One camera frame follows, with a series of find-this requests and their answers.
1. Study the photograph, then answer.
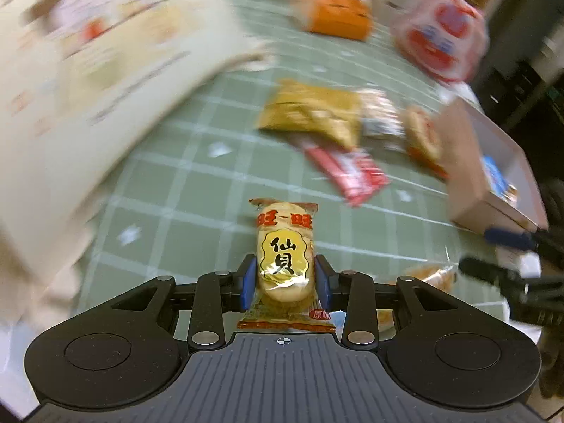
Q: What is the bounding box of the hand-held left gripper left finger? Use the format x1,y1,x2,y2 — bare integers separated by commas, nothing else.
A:
102,256,257,349

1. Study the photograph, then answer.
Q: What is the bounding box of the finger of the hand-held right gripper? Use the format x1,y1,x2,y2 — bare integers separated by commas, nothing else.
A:
484,227,540,251
457,257,532,294

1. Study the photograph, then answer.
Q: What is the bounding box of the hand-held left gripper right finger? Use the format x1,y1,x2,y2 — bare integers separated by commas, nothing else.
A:
314,256,464,349

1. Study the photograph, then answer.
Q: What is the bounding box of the yellow rice cracker packet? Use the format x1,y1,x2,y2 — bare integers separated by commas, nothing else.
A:
237,198,338,332

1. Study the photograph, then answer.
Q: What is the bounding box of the long clear biscuit packet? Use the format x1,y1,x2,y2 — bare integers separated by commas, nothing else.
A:
374,263,457,332

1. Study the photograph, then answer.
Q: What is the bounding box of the pink cardboard box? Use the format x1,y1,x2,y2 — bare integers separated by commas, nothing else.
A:
444,96,550,235

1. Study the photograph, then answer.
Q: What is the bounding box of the green checkered table mat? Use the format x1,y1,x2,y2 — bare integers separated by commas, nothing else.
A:
73,0,468,344

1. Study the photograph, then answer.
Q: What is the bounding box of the red wafer packet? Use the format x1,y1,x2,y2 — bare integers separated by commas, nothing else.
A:
303,138,391,207

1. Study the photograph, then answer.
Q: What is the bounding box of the red print rice cracker packet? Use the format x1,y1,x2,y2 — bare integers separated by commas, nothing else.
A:
403,105,451,180

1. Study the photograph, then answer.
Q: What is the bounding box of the golden foil snack packet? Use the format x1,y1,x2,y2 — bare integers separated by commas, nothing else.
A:
257,78,364,151

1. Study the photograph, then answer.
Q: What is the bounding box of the silver white snack packet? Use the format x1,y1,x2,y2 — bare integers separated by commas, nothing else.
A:
356,89,409,153

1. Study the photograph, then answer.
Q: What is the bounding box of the red white rabbit snack bag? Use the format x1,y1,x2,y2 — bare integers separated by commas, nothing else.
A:
391,0,491,83

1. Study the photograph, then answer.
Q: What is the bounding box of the white printed paper bag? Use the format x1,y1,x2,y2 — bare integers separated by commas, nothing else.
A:
0,0,276,287

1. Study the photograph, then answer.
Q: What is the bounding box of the orange tissue box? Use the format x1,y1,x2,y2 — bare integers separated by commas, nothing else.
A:
293,0,373,43

